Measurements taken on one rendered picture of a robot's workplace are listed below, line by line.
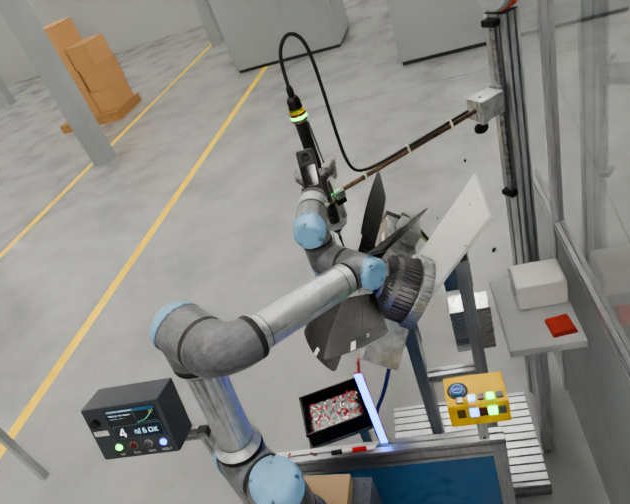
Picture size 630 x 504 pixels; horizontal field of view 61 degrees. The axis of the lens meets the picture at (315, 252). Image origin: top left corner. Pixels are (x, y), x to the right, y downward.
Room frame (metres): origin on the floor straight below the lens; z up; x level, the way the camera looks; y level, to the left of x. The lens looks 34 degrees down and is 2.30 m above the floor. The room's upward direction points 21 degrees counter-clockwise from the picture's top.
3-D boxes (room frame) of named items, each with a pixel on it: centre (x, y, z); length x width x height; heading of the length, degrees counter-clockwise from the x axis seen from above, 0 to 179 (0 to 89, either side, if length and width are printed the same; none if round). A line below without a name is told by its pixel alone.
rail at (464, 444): (1.04, 0.11, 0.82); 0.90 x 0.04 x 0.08; 74
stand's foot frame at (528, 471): (1.42, -0.32, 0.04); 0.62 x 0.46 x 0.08; 74
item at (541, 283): (1.37, -0.70, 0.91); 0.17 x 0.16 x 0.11; 74
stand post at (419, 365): (1.45, -0.23, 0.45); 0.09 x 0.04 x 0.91; 164
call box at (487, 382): (0.92, -0.27, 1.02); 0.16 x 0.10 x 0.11; 74
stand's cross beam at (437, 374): (1.42, -0.34, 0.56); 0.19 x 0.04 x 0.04; 74
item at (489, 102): (1.55, -0.68, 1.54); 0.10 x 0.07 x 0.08; 109
